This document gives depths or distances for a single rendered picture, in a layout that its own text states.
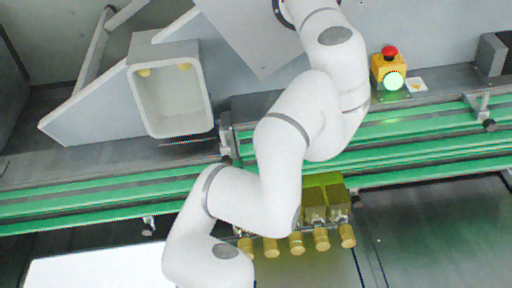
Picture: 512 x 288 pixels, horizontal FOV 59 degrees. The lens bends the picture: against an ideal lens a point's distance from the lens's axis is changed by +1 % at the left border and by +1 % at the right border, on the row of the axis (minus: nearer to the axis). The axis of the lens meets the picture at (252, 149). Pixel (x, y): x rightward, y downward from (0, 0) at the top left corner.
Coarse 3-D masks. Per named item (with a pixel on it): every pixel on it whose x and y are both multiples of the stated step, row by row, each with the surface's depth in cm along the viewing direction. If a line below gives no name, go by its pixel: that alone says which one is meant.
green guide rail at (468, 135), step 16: (448, 128) 116; (464, 128) 115; (480, 128) 115; (352, 144) 116; (368, 144) 115; (384, 144) 115; (400, 144) 114; (416, 144) 113; (432, 144) 112; (448, 144) 112; (464, 144) 111; (480, 144) 111; (256, 160) 116; (304, 160) 113; (336, 160) 112; (352, 160) 112
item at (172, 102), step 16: (144, 64) 103; (160, 64) 103; (176, 64) 112; (192, 64) 112; (128, 80) 105; (144, 80) 114; (160, 80) 114; (176, 80) 115; (192, 80) 115; (144, 96) 113; (160, 96) 118; (176, 96) 118; (192, 96) 119; (144, 112) 112; (160, 112) 121; (176, 112) 122; (192, 112) 122; (208, 112) 114; (160, 128) 119; (176, 128) 119; (192, 128) 118; (208, 128) 117
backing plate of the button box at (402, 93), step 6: (372, 84) 118; (384, 90) 115; (390, 90) 115; (396, 90) 115; (402, 90) 114; (408, 90) 114; (378, 96) 114; (384, 96) 113; (390, 96) 113; (396, 96) 113; (402, 96) 113; (408, 96) 112
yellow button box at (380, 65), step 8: (376, 56) 115; (384, 56) 113; (392, 56) 113; (400, 56) 113; (376, 64) 112; (384, 64) 112; (392, 64) 111; (400, 64) 111; (376, 72) 113; (384, 72) 112; (400, 72) 112; (376, 80) 115; (376, 88) 115; (384, 88) 115
